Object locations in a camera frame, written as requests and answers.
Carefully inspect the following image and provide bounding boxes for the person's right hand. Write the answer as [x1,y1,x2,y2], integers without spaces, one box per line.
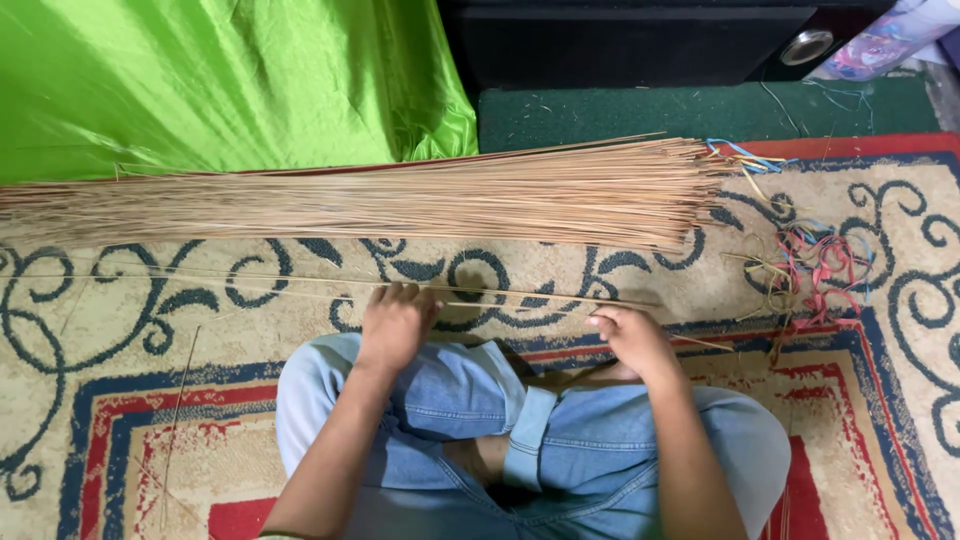
[585,303,682,385]

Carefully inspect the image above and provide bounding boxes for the person's left hand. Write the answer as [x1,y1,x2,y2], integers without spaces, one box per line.
[358,281,445,372]

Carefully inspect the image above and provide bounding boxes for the few thin separated broom sticks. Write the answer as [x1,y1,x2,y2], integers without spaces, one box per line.
[0,255,665,311]

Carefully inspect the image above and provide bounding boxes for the short stick piece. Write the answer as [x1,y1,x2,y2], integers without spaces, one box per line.
[671,335,735,353]

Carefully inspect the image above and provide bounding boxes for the person's light blue jeans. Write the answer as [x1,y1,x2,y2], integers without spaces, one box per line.
[275,332,792,540]

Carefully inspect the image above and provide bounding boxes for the dark green mat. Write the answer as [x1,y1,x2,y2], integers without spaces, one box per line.
[477,71,942,155]

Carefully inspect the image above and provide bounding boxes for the pile of brown broom sticks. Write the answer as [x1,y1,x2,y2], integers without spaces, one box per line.
[0,132,732,254]

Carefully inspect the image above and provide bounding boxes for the black speaker cabinet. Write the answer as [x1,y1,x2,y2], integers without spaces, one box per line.
[436,0,897,102]

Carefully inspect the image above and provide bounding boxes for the colourful printed bag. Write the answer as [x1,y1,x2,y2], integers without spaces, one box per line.
[811,0,960,82]

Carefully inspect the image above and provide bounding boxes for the single loose thin stick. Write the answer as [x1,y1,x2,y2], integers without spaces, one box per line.
[159,325,202,531]

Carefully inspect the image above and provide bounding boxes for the shiny green cloth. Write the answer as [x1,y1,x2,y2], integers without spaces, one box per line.
[0,0,480,185]

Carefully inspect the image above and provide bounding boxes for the beige patterned rug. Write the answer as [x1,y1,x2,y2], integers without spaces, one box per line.
[0,133,960,540]

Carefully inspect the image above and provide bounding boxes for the tangle of red yellow strings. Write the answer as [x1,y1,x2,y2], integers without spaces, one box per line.
[721,219,877,360]

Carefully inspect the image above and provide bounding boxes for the blue and yellow string strips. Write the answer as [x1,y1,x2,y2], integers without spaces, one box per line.
[705,138,800,207]

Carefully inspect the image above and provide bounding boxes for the thin blue string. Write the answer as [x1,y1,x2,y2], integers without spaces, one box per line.
[759,77,877,138]

